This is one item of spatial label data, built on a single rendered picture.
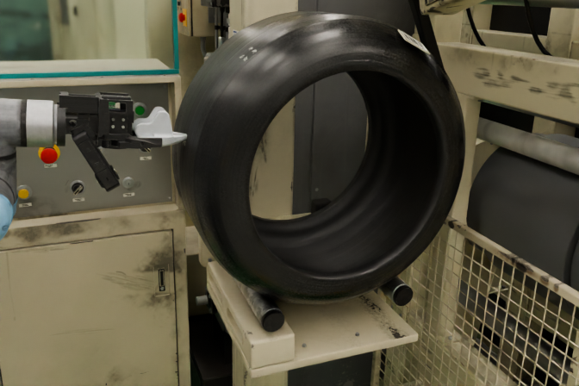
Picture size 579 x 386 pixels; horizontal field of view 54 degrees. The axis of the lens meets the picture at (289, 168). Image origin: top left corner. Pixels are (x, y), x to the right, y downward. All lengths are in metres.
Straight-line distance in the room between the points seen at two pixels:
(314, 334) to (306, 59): 0.59
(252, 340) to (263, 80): 0.48
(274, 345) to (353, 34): 0.58
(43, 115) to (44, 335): 0.90
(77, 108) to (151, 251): 0.75
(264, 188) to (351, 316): 0.36
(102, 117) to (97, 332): 0.90
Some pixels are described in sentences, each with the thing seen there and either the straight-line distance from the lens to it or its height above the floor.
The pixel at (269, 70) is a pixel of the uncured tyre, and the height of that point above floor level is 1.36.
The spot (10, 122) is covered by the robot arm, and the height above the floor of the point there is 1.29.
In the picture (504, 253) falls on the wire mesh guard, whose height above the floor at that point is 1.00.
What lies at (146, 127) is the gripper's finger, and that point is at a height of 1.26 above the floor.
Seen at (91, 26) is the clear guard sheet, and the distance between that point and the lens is 1.51.
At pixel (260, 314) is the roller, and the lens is 1.10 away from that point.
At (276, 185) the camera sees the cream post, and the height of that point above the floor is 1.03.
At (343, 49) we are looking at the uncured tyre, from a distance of 0.97.
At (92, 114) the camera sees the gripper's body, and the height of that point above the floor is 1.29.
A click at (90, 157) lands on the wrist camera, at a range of 0.99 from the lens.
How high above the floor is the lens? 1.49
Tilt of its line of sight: 17 degrees down
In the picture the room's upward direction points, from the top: 1 degrees clockwise
